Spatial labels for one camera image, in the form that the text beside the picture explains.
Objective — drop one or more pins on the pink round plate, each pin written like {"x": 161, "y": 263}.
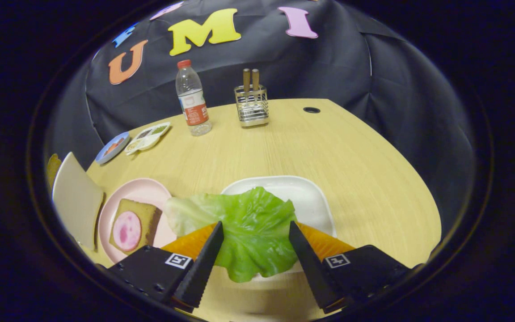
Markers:
{"x": 150, "y": 192}

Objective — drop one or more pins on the white toaster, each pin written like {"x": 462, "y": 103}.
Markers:
{"x": 76, "y": 201}

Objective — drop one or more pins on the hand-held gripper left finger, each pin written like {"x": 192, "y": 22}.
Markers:
{"x": 201, "y": 264}

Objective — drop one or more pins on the pink ham slice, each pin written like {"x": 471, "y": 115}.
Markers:
{"x": 127, "y": 231}

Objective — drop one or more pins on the brown bread slice with ham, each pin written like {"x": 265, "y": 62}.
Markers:
{"x": 148, "y": 214}

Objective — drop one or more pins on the blue round plate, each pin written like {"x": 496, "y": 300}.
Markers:
{"x": 105, "y": 157}

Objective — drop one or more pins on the white divided dish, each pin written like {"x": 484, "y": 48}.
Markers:
{"x": 148, "y": 141}

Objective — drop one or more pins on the brown meat piece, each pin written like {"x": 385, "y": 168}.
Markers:
{"x": 111, "y": 149}

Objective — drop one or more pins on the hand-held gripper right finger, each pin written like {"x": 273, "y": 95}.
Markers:
{"x": 306, "y": 261}

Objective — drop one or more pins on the plain brown bread slice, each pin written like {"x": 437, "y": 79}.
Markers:
{"x": 52, "y": 172}

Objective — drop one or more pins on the black backdrop cloth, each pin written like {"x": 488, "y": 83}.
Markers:
{"x": 284, "y": 67}

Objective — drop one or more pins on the green lettuce leaf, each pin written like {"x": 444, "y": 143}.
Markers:
{"x": 253, "y": 228}

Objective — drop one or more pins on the clear plastic water bottle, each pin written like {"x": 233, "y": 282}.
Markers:
{"x": 192, "y": 107}

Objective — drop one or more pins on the small white square plate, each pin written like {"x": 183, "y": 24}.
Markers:
{"x": 306, "y": 197}

